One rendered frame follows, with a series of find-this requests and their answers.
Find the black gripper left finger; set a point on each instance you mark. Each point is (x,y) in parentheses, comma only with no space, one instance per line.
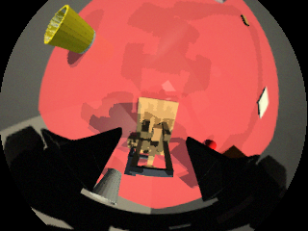
(86,157)

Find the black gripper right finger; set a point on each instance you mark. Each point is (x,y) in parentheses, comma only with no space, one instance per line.
(213,170)

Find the tan wooden catapult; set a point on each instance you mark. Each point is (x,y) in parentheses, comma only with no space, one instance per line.
(155,126)

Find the red ball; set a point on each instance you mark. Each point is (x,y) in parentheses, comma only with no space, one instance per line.
(211,144)

